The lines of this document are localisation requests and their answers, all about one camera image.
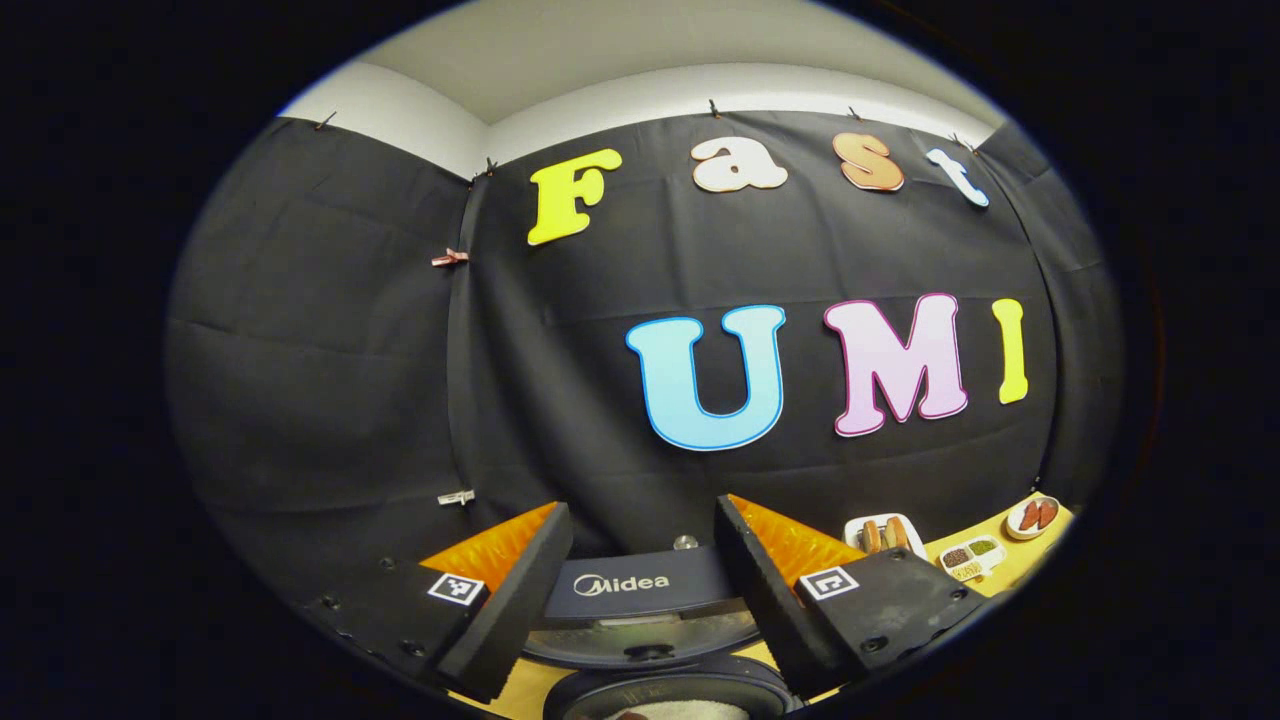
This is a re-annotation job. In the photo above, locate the white toaster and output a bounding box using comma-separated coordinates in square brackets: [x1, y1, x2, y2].
[843, 513, 929, 561]

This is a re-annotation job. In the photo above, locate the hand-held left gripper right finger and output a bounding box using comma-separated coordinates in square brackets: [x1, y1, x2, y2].
[714, 493, 991, 701]

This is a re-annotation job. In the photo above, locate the white rice heap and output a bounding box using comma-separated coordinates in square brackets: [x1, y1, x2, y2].
[630, 700, 751, 720]

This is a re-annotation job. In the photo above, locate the small white plate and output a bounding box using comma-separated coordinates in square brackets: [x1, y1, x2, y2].
[1005, 494, 1062, 542]

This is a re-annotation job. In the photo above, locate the black backdrop cloth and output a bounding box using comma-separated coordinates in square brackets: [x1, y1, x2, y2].
[165, 110, 1126, 601]

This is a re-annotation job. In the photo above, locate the black rice cooker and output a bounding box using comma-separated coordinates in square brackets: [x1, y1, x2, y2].
[520, 535, 806, 720]

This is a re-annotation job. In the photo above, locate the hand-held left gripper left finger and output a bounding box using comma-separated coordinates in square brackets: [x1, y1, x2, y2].
[300, 500, 575, 704]

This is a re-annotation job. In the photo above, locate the white divided grain dish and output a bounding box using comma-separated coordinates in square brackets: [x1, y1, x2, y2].
[938, 536, 1007, 582]

